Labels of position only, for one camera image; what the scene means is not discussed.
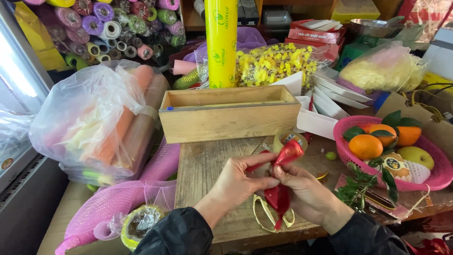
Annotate gold scissors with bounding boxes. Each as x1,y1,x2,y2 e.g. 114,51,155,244
252,194,295,234

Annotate red cardboard box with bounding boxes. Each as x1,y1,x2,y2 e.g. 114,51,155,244
285,19,345,61

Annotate green glitter mesh roll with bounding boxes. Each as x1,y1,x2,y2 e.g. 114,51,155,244
172,67,202,90

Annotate person's right hand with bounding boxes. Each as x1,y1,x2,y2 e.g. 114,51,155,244
273,164,341,224

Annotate red ribbon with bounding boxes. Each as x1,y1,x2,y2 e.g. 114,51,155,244
246,139,305,231

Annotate pile of coloured paper rolls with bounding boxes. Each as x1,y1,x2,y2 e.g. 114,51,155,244
23,0,186,71

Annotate green apple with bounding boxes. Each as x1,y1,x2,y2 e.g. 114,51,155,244
406,146,435,170

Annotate purple plastic bag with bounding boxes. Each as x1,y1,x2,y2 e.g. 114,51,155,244
182,26,280,64

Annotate stack of white trays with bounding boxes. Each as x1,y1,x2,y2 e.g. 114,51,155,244
269,71,373,141

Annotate pink plastic basket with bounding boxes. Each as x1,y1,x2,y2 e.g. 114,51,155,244
333,115,453,192

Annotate orange with leaves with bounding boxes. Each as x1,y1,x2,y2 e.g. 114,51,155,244
396,125,422,147
348,134,384,161
368,124,398,147

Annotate pink paper roll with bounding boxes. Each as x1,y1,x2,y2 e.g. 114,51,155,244
171,59,199,76

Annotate clear tape roll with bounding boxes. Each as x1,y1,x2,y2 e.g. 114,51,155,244
273,130,309,153

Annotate bag of wrapping paper rolls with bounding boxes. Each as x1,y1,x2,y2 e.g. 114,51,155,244
28,59,170,186

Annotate brown paper bag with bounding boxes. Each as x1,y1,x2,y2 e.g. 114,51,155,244
375,91,453,160

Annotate glass fridge door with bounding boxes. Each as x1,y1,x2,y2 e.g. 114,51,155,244
0,0,55,193

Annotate green leafy sprig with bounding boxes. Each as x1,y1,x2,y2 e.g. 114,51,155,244
333,157,399,210

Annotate wooden box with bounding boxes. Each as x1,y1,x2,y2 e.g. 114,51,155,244
158,85,302,144

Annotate yellow cling wrap roll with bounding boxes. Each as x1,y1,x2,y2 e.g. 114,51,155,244
204,0,239,89

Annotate green weighing scale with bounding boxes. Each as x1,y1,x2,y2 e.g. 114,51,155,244
334,16,407,71

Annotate black handled knife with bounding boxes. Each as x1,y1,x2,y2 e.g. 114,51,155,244
357,188,398,222

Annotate person's left hand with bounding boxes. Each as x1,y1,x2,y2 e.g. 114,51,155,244
206,152,281,210

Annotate pink mesh fabric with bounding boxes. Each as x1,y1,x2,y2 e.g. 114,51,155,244
55,136,181,255

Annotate bag of shredded paper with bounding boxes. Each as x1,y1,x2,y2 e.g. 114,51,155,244
338,41,428,93

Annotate yellow flowers in plastic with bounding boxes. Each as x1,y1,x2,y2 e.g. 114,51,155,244
235,42,330,88

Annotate pear in foam net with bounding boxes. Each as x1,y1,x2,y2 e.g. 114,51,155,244
382,152,431,184

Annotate yellow tape roll in plastic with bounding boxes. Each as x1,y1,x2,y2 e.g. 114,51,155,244
120,205,165,252

